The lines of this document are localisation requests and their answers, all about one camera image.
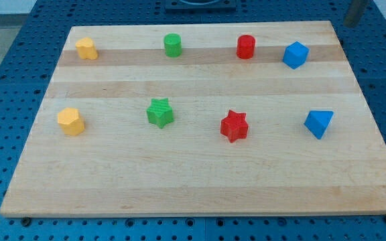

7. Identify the red cylinder block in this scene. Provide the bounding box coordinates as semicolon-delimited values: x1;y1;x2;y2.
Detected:
236;35;255;60

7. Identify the green star block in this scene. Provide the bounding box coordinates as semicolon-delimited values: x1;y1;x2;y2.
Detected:
146;98;174;129

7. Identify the wooden board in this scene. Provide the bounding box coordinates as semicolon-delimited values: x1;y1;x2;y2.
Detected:
0;21;386;218

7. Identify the red star block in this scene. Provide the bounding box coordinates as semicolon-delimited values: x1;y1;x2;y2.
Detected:
220;109;249;143

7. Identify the blue cube block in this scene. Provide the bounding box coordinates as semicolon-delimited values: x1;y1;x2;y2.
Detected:
282;42;310;69

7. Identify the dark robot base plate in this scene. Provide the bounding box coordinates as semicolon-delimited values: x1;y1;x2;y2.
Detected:
164;0;237;12

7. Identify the blue triangle block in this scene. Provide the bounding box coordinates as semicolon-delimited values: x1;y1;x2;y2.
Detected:
304;110;334;139

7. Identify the green cylinder block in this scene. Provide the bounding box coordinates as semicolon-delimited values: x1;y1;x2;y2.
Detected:
164;33;182;58

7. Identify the grey robot stick tool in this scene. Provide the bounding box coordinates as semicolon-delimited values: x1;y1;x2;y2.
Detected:
343;0;369;28

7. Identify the yellow heart block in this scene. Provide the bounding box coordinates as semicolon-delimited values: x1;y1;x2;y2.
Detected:
75;37;99;60

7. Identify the yellow hexagon block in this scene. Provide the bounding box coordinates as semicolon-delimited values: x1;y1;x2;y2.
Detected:
57;107;85;136

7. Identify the blue perforated table plate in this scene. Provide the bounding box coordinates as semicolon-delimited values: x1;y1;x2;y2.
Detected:
0;0;386;240

